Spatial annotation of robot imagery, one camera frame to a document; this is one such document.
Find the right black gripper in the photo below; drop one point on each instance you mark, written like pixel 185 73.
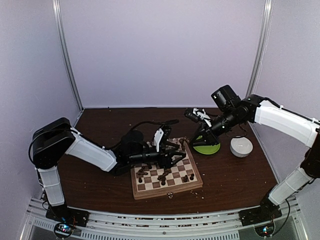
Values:
pixel 203 130

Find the white bowl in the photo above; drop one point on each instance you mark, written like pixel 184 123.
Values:
pixel 241 147

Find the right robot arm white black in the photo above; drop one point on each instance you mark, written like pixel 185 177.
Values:
pixel 292 135

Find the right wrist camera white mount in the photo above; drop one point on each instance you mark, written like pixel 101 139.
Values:
pixel 197 115

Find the aluminium frame post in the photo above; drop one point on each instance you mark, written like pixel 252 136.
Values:
pixel 65 53
pixel 261 47

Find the dark queen chess piece lying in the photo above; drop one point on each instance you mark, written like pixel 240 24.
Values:
pixel 142 171

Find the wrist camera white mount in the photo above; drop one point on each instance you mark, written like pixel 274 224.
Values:
pixel 157 139
pixel 197 115

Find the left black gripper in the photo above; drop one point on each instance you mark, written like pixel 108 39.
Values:
pixel 167 162

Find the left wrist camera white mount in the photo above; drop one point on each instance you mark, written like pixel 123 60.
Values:
pixel 157 139

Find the right aluminium frame post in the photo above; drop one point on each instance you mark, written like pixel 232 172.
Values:
pixel 261 47

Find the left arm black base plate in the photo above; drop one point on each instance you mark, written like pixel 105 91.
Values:
pixel 74 217

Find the wooden chess board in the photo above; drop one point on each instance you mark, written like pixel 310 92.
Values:
pixel 148 186

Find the left aluminium frame post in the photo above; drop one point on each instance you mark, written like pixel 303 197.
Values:
pixel 65 53

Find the front aluminium rail base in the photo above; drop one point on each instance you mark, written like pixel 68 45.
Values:
pixel 221 225

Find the green plate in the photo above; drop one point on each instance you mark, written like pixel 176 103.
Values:
pixel 206 149

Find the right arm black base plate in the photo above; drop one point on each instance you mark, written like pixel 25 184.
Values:
pixel 256 215

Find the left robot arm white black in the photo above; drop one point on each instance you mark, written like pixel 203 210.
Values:
pixel 50 143

